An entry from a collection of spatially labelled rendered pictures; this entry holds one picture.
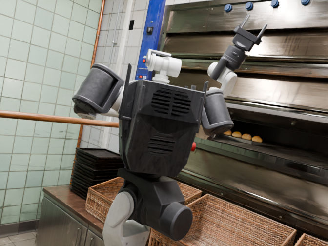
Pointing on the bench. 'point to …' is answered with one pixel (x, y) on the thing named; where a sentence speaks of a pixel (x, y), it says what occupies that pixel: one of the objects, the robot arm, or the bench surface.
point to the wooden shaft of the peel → (55, 119)
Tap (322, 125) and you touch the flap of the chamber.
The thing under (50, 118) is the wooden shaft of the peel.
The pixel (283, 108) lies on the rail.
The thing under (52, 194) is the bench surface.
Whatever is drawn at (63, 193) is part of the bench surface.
